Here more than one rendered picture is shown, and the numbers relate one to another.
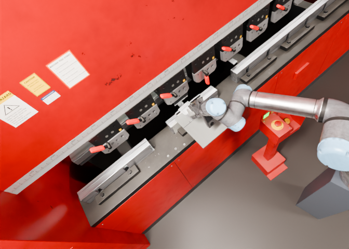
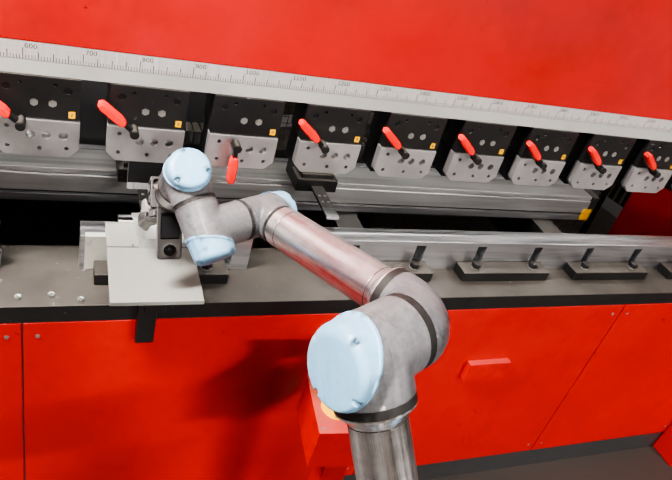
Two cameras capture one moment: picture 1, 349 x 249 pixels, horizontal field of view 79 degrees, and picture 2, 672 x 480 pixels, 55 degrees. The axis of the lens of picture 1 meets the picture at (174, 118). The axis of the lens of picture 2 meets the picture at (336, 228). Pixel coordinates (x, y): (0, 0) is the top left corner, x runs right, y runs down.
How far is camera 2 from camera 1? 59 cm
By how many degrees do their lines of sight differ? 25
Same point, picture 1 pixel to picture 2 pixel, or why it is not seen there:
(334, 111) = (400, 287)
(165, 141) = (42, 269)
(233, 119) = (206, 222)
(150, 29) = not seen: outside the picture
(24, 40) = not seen: outside the picture
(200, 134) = (132, 277)
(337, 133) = (369, 308)
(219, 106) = (192, 167)
